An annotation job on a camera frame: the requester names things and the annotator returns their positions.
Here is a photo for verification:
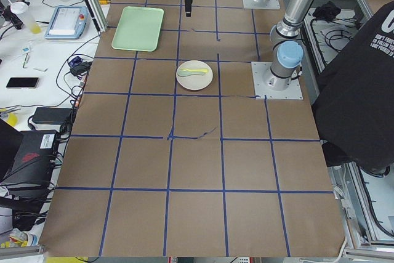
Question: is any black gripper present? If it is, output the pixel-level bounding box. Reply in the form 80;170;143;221
185;0;193;17

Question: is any light green plastic spoon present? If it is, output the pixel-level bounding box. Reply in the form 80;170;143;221
177;70;207;77

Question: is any white round plate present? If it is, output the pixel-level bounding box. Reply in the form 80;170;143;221
175;60;213;91

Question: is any black power adapter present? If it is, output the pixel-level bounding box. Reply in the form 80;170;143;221
32;107;71;125

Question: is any black computer box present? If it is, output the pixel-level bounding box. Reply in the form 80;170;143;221
1;120;60;213

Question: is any person in black shirt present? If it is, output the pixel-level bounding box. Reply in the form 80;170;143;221
312;2;393;176

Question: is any black smartphone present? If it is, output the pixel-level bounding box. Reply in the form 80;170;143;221
6;77;39;89

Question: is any blue teach pendant tablet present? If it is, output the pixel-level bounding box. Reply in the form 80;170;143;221
44;6;89;39

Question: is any plastic cup with yellow drink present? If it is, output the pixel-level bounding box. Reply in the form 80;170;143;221
10;1;41;34

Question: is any mint green tray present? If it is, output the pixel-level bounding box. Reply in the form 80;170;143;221
111;6;164;52

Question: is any brass cylinder connector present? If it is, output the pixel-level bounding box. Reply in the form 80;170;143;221
98;0;111;5

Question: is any yellow plastic fork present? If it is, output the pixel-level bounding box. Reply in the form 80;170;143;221
179;68;209;73

